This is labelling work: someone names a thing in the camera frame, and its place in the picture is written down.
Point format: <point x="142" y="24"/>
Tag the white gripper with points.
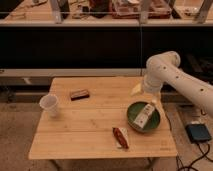
<point x="150" y="85"/>

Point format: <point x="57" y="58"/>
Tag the dark brown eraser block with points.
<point x="80" y="94"/>

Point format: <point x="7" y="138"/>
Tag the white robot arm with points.
<point x="164" y="68"/>

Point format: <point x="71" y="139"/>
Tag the white packet in bowl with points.
<point x="144" y="115"/>

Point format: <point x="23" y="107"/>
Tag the green bowl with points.
<point x="134" y="109"/>

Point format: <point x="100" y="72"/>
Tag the wooden table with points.
<point x="84" y="127"/>

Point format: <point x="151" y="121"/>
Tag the black foot pedal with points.
<point x="198" y="133"/>

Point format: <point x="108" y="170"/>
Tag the long workbench shelf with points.
<point x="106" y="13"/>

